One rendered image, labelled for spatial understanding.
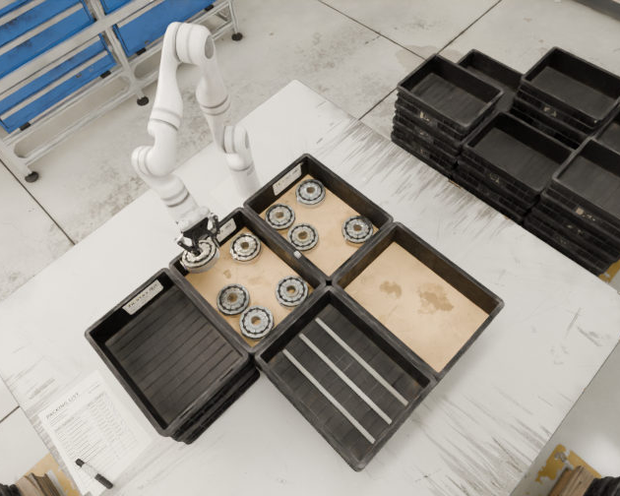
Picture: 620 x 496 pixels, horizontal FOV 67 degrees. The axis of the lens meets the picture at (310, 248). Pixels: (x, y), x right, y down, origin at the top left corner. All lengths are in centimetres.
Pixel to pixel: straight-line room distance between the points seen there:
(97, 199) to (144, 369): 167
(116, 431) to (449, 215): 132
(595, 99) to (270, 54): 202
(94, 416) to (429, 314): 107
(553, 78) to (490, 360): 158
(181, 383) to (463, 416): 83
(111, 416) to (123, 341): 24
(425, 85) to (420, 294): 132
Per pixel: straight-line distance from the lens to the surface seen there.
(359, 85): 322
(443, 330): 145
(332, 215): 159
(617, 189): 236
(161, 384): 147
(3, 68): 295
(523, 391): 160
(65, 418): 171
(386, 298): 146
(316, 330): 142
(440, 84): 253
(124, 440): 162
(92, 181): 310
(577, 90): 269
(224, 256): 156
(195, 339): 147
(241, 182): 174
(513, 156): 245
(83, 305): 182
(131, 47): 321
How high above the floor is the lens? 217
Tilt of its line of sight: 61 degrees down
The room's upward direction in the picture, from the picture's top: 7 degrees counter-clockwise
